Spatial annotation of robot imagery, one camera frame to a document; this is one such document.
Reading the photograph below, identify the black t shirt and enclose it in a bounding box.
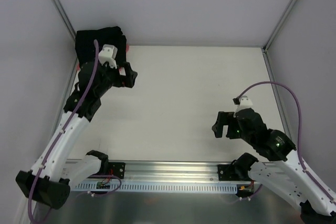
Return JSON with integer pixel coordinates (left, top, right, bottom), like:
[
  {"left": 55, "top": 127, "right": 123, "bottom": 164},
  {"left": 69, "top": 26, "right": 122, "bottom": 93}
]
[{"left": 75, "top": 26, "right": 127, "bottom": 67}]

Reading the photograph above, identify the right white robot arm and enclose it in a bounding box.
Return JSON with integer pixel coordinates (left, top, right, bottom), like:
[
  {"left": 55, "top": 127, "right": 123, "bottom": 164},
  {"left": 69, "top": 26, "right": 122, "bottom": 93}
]
[{"left": 212, "top": 108, "right": 335, "bottom": 223}]

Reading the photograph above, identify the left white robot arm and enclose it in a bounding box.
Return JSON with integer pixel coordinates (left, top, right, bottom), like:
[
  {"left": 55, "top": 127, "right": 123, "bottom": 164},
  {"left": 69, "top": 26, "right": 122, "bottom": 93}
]
[{"left": 15, "top": 61, "right": 138, "bottom": 209}]

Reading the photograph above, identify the red folded t shirt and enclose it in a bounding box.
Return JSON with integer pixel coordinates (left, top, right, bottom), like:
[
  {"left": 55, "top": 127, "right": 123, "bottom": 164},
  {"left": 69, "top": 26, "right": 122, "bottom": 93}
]
[{"left": 76, "top": 44, "right": 130, "bottom": 72}]

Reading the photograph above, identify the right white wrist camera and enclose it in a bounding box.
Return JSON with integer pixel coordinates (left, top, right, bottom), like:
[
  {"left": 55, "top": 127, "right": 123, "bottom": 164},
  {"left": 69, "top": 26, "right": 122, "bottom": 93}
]
[{"left": 233, "top": 95, "right": 253, "bottom": 114}]

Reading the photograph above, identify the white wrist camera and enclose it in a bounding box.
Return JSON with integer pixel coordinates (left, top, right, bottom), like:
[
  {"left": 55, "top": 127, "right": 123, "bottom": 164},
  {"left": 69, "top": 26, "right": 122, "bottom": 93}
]
[
  {"left": 98, "top": 44, "right": 118, "bottom": 69},
  {"left": 233, "top": 95, "right": 253, "bottom": 114}
]

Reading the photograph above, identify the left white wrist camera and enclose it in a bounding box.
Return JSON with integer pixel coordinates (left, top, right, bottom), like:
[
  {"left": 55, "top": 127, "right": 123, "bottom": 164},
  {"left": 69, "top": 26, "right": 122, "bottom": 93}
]
[{"left": 98, "top": 44, "right": 118, "bottom": 69}]

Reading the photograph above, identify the left side aluminium rail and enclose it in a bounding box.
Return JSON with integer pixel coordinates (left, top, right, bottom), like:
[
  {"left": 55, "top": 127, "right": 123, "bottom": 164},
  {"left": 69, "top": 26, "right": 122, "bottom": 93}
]
[{"left": 45, "top": 47, "right": 81, "bottom": 159}]

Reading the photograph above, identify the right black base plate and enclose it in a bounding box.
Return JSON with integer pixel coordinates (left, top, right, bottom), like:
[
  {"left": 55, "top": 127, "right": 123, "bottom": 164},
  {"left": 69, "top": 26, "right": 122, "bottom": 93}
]
[{"left": 217, "top": 164, "right": 241, "bottom": 182}]

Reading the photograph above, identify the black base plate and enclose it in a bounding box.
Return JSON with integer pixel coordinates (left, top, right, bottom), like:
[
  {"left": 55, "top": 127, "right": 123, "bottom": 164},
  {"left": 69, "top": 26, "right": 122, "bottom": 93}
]
[
  {"left": 108, "top": 162, "right": 125, "bottom": 179},
  {"left": 217, "top": 164, "right": 241, "bottom": 182}
]

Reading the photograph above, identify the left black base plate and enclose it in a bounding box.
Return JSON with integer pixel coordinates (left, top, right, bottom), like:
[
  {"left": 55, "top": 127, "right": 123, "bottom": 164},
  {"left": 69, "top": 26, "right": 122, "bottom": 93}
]
[{"left": 108, "top": 162, "right": 125, "bottom": 179}]

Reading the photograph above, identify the front aluminium rail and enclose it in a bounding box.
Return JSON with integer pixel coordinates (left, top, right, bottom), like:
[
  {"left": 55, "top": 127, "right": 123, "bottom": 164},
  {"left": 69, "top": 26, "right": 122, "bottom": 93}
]
[{"left": 109, "top": 159, "right": 231, "bottom": 184}]

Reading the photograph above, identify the white slotted cable duct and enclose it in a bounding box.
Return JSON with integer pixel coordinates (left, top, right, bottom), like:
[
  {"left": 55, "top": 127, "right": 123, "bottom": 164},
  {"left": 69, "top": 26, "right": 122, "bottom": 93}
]
[{"left": 73, "top": 180, "right": 238, "bottom": 194}]

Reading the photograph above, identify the left aluminium frame post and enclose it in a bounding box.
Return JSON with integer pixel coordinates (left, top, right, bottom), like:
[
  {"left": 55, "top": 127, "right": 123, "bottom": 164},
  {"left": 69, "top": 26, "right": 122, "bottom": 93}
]
[{"left": 51, "top": 0, "right": 76, "bottom": 41}]

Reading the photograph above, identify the aluminium frame post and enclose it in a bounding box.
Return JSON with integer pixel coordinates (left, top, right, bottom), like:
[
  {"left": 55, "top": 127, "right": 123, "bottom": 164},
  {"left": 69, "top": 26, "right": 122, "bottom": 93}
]
[
  {"left": 263, "top": 0, "right": 299, "bottom": 51},
  {"left": 51, "top": 0, "right": 76, "bottom": 41}
]

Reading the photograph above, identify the right aluminium frame post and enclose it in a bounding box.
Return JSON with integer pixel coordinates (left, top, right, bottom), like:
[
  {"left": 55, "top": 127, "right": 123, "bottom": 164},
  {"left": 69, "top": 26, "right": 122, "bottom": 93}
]
[{"left": 263, "top": 0, "right": 299, "bottom": 51}]

